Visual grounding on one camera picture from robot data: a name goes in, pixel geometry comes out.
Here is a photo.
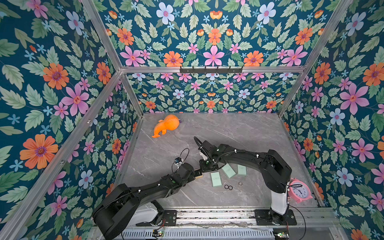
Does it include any mint green box lid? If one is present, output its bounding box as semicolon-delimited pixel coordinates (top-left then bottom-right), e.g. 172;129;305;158
211;172;222;187

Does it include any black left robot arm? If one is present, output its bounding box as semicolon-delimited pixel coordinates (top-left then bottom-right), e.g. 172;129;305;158
92;163;196;240

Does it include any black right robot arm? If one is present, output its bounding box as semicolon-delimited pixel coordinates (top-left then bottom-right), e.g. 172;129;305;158
194;137;292;217

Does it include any orange plush toy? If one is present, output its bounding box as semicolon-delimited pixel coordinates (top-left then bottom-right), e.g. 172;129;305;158
152;115;180;138

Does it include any pink alarm clock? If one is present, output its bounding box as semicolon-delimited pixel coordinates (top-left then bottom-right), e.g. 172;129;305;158
288;179;313;203

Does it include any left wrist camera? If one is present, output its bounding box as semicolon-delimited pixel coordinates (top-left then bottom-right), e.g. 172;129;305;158
175;157;183;168

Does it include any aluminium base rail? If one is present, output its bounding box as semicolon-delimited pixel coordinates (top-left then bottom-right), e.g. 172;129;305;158
113;205;342;232

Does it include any black hook rail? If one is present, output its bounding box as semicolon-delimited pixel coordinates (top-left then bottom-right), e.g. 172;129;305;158
179;67;243;74

